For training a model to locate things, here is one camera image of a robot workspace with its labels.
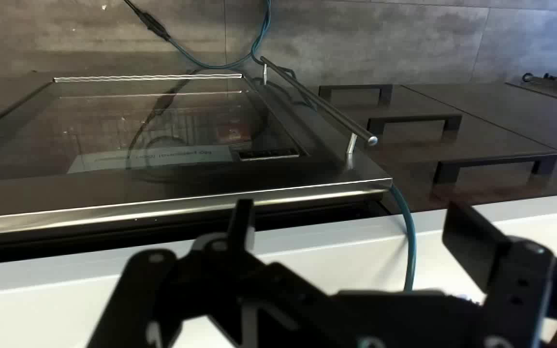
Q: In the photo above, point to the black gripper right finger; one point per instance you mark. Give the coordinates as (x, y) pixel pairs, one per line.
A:
(517, 278)

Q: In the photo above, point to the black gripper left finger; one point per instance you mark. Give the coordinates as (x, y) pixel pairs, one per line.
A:
(163, 291)

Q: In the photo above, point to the dark wood drawer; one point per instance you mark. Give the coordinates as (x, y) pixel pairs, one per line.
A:
(494, 160)
(356, 88)
(414, 119)

